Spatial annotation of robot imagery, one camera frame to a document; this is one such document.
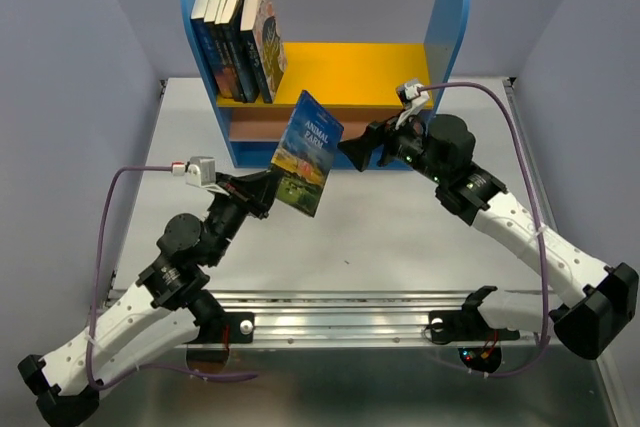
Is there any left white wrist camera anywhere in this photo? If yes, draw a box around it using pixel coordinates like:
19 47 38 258
170 156 230 196

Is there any Animal Farm book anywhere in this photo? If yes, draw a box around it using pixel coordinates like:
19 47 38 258
270 90 344 218

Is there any Nineteen Eighty-Four book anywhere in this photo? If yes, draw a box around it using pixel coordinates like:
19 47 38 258
231 0 259 103

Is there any A Tale of Two Cities book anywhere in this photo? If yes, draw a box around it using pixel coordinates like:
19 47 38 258
204 0 235 99

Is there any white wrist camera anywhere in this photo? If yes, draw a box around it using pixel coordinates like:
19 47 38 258
170 156 230 196
394 78 435 130

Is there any Little Women book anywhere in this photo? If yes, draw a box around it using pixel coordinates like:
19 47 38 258
240 0 288 104

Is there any Jane Eyre book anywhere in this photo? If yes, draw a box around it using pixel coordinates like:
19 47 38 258
190 0 230 96

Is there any blue and yellow bookshelf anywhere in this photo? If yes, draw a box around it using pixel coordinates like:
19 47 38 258
180 0 471 168

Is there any Three Days to See book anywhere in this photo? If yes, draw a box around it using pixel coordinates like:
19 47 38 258
215 0 246 102

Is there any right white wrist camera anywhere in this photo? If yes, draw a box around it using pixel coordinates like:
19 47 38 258
394 78 435 130

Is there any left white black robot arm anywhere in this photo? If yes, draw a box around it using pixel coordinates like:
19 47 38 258
18 157 282 426

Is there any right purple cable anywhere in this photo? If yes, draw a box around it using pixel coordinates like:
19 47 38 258
422 81 551 378

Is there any aluminium mounting rail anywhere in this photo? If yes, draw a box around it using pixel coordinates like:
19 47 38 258
82 289 612 348

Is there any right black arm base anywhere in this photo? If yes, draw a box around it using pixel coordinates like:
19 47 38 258
423 310 520 345

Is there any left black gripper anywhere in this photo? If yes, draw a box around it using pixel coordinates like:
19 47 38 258
203 167 283 266

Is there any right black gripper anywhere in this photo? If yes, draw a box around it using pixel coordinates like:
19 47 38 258
336 108 447 185

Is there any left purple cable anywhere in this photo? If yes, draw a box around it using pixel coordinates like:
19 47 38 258
87 164 260 392

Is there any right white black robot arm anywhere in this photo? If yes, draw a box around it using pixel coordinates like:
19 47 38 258
338 114 639 360

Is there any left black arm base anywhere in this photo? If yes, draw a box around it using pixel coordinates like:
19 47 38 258
166 310 256 346

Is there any purple cable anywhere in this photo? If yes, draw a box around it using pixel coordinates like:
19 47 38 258
87 164 260 392
422 81 551 378

